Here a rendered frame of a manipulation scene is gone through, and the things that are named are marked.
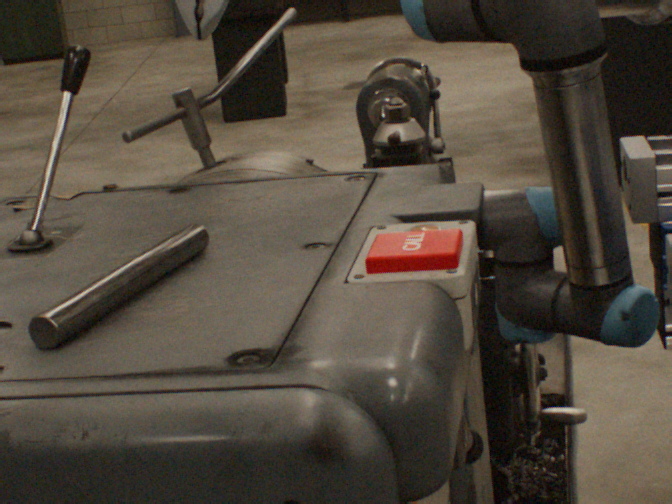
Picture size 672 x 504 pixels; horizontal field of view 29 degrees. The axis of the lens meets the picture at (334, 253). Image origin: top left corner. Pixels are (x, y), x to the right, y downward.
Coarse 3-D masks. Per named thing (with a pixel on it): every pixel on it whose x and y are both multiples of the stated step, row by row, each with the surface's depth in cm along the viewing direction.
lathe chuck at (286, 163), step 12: (228, 156) 138; (240, 156) 136; (252, 156) 135; (264, 156) 135; (276, 156) 135; (288, 156) 135; (300, 156) 136; (216, 168) 132; (228, 168) 131; (240, 168) 130; (252, 168) 130; (264, 168) 130; (276, 168) 130; (288, 168) 131; (300, 168) 132; (312, 168) 133; (180, 180) 137
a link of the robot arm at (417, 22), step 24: (408, 0) 149; (432, 0) 146; (456, 0) 143; (600, 0) 160; (624, 0) 163; (648, 0) 166; (432, 24) 148; (456, 24) 145; (480, 24) 142; (648, 24) 172
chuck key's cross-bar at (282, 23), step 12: (288, 12) 149; (276, 24) 147; (264, 36) 145; (276, 36) 146; (252, 48) 143; (264, 48) 144; (252, 60) 142; (240, 72) 140; (228, 84) 138; (204, 96) 135; (216, 96) 136; (180, 108) 132; (156, 120) 129; (168, 120) 130; (132, 132) 126; (144, 132) 127
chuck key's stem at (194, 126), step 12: (180, 96) 132; (192, 96) 133; (192, 108) 132; (192, 120) 132; (192, 132) 133; (204, 132) 133; (192, 144) 133; (204, 144) 133; (204, 156) 134; (204, 168) 134
